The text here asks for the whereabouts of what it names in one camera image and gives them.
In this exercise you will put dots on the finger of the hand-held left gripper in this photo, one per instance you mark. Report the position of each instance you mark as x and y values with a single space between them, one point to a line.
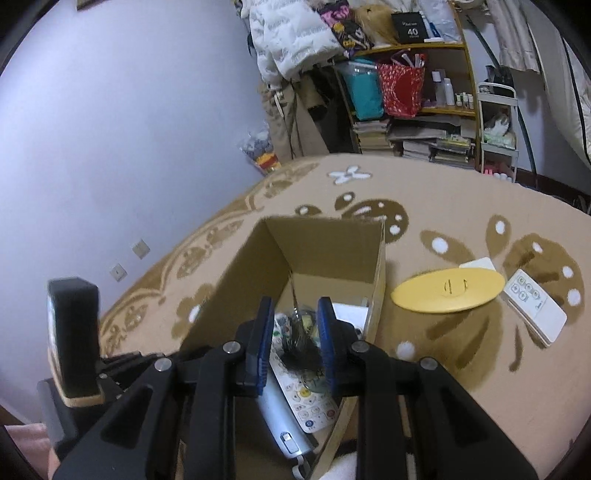
120 369

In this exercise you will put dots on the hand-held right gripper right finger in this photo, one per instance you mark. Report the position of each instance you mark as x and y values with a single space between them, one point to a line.
324 341

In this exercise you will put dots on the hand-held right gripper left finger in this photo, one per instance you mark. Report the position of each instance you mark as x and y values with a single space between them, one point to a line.
264 337

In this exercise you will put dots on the cartoon earphone case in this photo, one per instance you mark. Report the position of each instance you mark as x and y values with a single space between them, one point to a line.
280 327

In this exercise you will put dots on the cardboard box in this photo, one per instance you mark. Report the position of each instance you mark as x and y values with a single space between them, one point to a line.
240 286

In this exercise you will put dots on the white remote with yellow buttons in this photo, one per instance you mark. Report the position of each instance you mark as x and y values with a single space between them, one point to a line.
314 410

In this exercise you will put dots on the light blue handheld fan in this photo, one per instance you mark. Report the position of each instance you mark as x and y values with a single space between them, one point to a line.
277 415

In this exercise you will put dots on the person's left forearm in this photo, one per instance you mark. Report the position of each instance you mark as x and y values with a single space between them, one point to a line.
32 450

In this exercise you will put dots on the small white box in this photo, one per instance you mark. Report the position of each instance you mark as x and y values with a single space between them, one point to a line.
480 264

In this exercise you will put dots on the beige floral blanket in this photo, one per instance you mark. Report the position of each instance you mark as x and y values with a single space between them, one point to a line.
438 207

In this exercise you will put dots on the bag of plush toys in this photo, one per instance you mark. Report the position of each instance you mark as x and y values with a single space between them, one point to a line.
261 154

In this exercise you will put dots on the stack of books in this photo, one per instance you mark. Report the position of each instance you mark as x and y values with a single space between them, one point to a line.
371 134

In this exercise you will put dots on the beige hanging coat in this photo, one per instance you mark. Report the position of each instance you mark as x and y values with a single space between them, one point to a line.
295 124

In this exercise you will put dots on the pile of papers and magazines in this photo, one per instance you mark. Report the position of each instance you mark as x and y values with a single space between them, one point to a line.
429 143

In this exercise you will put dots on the white flat remote control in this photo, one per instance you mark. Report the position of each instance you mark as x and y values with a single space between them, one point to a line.
549 323

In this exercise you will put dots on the black hanging clothes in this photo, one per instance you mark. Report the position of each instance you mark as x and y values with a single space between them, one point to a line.
334 115

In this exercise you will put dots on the teal bag in clear bin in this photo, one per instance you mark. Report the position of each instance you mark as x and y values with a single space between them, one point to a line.
364 92

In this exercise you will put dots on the red patterned bag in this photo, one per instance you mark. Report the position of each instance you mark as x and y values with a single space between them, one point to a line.
401 92

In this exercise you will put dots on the crumpled plastic bag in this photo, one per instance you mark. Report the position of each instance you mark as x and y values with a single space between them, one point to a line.
498 134

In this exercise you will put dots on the row of small bottles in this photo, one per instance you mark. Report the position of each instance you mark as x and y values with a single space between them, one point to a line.
464 100

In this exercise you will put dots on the white trolley cart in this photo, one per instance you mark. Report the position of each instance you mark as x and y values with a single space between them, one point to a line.
513 120

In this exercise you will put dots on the white puffer jacket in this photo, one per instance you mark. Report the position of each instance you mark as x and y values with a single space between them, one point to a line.
286 37

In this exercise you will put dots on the wooden shelf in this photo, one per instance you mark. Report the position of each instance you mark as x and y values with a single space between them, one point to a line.
472 69

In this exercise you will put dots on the black printed bag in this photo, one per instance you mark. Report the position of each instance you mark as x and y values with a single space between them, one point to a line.
346 25

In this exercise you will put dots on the blonde wig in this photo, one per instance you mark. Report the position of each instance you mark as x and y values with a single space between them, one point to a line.
378 25

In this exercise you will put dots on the black box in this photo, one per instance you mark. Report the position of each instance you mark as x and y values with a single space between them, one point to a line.
408 27

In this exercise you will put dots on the white plastic bag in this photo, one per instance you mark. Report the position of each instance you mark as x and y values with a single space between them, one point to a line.
438 18

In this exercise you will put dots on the wall socket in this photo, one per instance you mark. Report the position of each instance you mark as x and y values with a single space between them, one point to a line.
141 249
118 272

